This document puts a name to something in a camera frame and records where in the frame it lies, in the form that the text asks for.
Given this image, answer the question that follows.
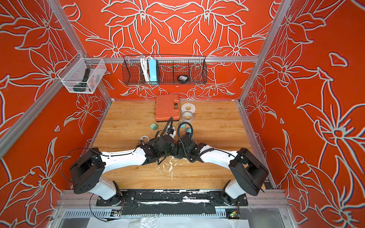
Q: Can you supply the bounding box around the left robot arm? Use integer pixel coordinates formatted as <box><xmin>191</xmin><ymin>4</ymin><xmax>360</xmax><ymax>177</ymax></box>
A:
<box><xmin>70</xmin><ymin>135</ymin><xmax>174</xmax><ymax>200</ymax></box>

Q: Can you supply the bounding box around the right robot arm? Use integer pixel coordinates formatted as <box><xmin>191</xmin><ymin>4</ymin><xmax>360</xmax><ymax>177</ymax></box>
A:
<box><xmin>176</xmin><ymin>134</ymin><xmax>269</xmax><ymax>200</ymax></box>

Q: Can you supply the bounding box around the green charger plug left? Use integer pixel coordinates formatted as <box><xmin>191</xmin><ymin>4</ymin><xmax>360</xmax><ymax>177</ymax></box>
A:
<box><xmin>150</xmin><ymin>123</ymin><xmax>158</xmax><ymax>131</ymax></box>

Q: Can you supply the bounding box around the clear packing tape roll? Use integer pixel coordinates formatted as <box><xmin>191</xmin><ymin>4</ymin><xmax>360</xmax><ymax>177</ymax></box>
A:
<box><xmin>182</xmin><ymin>112</ymin><xmax>194</xmax><ymax>124</ymax></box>

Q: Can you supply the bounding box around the white tape roll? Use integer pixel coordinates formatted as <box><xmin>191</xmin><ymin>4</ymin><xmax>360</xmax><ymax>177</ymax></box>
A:
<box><xmin>181</xmin><ymin>103</ymin><xmax>196</xmax><ymax>114</ymax></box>

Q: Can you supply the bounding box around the orange plastic tool case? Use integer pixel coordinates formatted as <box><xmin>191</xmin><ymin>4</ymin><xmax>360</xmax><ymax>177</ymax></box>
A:
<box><xmin>155</xmin><ymin>94</ymin><xmax>181</xmax><ymax>122</ymax></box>

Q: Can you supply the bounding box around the black round item in basket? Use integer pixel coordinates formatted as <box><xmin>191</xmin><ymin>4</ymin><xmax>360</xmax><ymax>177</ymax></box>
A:
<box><xmin>177</xmin><ymin>75</ymin><xmax>189</xmax><ymax>85</ymax></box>

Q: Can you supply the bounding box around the blue power strip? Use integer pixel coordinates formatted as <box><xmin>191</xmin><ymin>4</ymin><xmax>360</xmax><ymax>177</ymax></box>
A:
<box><xmin>148</xmin><ymin>59</ymin><xmax>157</xmax><ymax>84</ymax></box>

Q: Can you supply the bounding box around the green screwdriver in box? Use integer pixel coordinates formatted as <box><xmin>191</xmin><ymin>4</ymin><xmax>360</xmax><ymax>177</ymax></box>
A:
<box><xmin>73</xmin><ymin>68</ymin><xmax>90</xmax><ymax>92</ymax></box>

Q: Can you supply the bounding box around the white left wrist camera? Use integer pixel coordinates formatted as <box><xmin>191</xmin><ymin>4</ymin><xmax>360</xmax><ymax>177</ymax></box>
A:
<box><xmin>166</xmin><ymin>126</ymin><xmax>176</xmax><ymax>139</ymax></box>

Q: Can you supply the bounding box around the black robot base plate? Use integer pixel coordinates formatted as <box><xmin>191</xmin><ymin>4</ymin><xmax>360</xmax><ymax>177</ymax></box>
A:
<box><xmin>96</xmin><ymin>189</ymin><xmax>248</xmax><ymax>218</ymax></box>

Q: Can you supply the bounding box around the black wire wall basket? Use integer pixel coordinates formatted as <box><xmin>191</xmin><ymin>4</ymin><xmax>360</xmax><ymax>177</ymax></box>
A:
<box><xmin>122</xmin><ymin>54</ymin><xmax>208</xmax><ymax>86</ymax></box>

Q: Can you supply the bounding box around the aluminium frame post left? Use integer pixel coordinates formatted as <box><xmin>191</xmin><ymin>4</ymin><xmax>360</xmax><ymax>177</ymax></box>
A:
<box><xmin>48</xmin><ymin>1</ymin><xmax>113</xmax><ymax>106</ymax></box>

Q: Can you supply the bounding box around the aluminium frame post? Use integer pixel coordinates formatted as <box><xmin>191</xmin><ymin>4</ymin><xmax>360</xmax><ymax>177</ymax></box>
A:
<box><xmin>48</xmin><ymin>1</ymin><xmax>113</xmax><ymax>106</ymax></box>
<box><xmin>238</xmin><ymin>0</ymin><xmax>292</xmax><ymax>106</ymax></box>

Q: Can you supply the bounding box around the white power strip cord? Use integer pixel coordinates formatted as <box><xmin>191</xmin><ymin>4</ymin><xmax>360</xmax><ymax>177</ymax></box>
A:
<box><xmin>140</xmin><ymin>56</ymin><xmax>151</xmax><ymax>83</ymax></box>

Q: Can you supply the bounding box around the aluminium horizontal back rail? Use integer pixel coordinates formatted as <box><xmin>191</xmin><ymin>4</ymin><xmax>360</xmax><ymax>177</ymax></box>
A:
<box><xmin>85</xmin><ymin>56</ymin><xmax>259</xmax><ymax>64</ymax></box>

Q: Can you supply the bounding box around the clear acrylic wall box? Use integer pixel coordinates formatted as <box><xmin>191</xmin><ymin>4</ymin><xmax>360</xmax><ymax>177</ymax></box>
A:
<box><xmin>57</xmin><ymin>53</ymin><xmax>106</xmax><ymax>94</ymax></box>

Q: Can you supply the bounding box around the aluminium frame post right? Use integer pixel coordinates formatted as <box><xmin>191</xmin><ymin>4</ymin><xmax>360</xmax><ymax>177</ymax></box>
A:
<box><xmin>238</xmin><ymin>0</ymin><xmax>292</xmax><ymax>106</ymax></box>

